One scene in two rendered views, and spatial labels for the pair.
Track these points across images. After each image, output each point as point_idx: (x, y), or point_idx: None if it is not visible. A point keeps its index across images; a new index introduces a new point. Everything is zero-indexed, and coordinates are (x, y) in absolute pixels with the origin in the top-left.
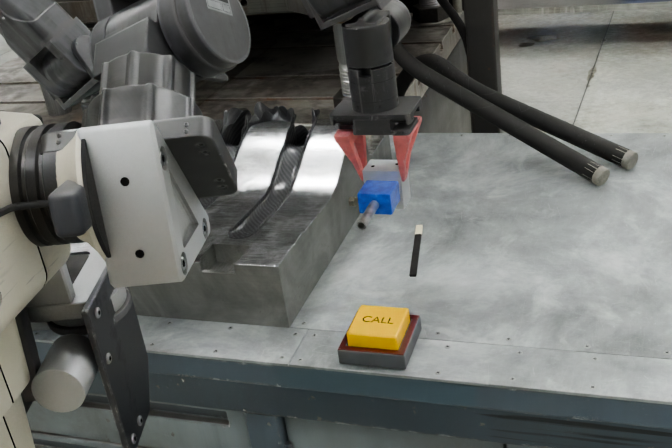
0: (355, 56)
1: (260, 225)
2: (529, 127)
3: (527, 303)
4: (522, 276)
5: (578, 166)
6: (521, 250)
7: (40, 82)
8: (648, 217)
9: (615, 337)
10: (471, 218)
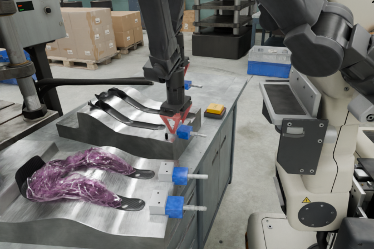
0: (182, 43)
1: (170, 110)
2: (128, 79)
3: (203, 96)
4: (191, 96)
5: (148, 81)
6: None
7: (168, 68)
8: None
9: (220, 90)
10: (156, 99)
